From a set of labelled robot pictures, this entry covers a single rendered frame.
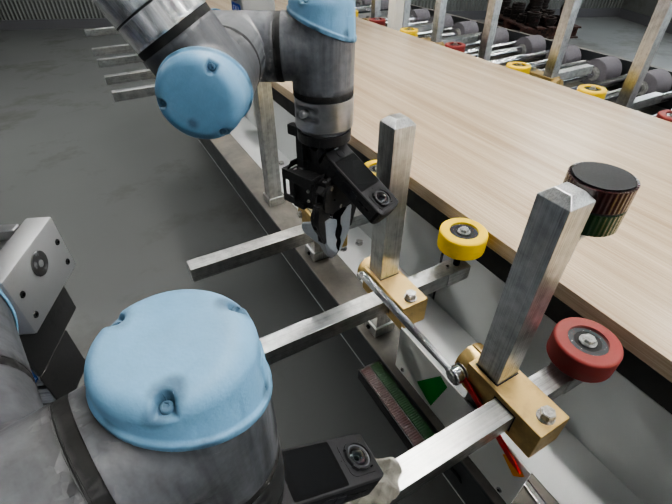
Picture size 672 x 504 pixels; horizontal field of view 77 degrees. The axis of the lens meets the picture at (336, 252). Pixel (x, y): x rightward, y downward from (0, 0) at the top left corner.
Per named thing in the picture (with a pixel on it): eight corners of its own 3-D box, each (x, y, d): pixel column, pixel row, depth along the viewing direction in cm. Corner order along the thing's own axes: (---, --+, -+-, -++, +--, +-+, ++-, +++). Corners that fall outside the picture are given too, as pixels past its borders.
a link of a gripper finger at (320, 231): (330, 230, 65) (330, 181, 60) (339, 234, 64) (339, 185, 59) (310, 244, 62) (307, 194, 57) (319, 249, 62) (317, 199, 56)
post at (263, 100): (269, 207, 113) (247, 18, 85) (262, 198, 116) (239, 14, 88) (285, 202, 115) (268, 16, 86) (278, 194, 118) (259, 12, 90)
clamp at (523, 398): (528, 459, 50) (541, 438, 46) (450, 374, 59) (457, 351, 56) (559, 436, 52) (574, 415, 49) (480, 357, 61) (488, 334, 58)
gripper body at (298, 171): (316, 184, 68) (314, 110, 60) (359, 202, 63) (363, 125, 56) (283, 204, 63) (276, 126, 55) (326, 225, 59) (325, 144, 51)
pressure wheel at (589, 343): (564, 427, 55) (599, 375, 48) (516, 380, 61) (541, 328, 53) (602, 399, 58) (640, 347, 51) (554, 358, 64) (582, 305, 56)
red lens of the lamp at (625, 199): (603, 222, 37) (613, 200, 36) (546, 191, 41) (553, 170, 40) (643, 203, 39) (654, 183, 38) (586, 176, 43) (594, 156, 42)
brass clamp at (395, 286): (397, 332, 68) (400, 310, 65) (353, 282, 77) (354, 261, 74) (427, 318, 70) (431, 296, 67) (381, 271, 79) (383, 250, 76)
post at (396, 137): (373, 357, 84) (395, 123, 53) (364, 344, 86) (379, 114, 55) (388, 350, 85) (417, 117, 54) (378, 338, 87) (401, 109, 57)
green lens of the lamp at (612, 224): (592, 244, 39) (601, 224, 37) (538, 212, 43) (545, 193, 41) (631, 225, 41) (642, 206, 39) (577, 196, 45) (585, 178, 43)
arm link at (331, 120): (366, 92, 53) (323, 111, 48) (364, 127, 56) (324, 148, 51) (320, 80, 57) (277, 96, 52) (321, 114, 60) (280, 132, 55)
